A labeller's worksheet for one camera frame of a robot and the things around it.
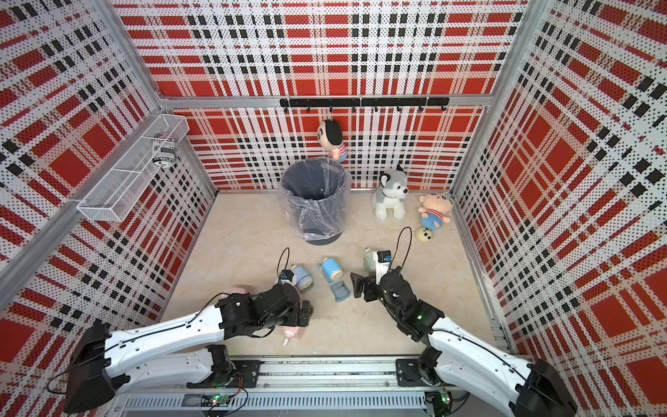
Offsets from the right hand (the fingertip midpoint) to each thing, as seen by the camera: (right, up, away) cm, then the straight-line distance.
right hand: (368, 272), depth 80 cm
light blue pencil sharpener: (-21, -4, +4) cm, 22 cm away
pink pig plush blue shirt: (+29, +19, +24) cm, 42 cm away
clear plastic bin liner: (-27, +19, +9) cm, 34 cm away
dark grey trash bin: (-19, +28, +20) cm, 40 cm away
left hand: (-20, -11, -2) cm, 23 cm away
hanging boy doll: (-13, +46, +11) cm, 49 cm away
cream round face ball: (+23, +10, +21) cm, 33 cm away
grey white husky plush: (+10, +26, +21) cm, 35 cm away
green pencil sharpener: (+1, +2, +11) cm, 11 cm away
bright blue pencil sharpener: (-12, -1, +9) cm, 15 cm away
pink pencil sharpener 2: (-23, -16, -5) cm, 29 cm away
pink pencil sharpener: (-42, -6, +2) cm, 43 cm away
